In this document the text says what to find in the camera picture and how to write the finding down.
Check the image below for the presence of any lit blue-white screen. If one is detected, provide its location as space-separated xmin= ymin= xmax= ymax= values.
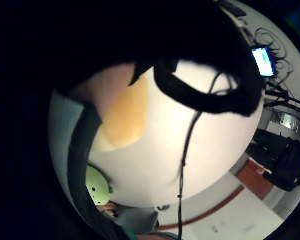
xmin=251 ymin=46 xmax=277 ymax=78

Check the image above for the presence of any the person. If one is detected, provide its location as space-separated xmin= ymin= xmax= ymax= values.
xmin=48 ymin=61 xmax=150 ymax=240

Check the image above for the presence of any black bag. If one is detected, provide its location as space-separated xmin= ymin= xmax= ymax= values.
xmin=245 ymin=128 xmax=300 ymax=193

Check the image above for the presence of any light green round disc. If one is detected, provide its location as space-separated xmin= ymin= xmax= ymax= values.
xmin=85 ymin=163 xmax=113 ymax=206

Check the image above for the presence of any thin black cable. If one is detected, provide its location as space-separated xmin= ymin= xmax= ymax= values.
xmin=175 ymin=71 xmax=225 ymax=240

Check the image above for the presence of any tangle of black cables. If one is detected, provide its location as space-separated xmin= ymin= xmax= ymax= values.
xmin=250 ymin=25 xmax=300 ymax=113

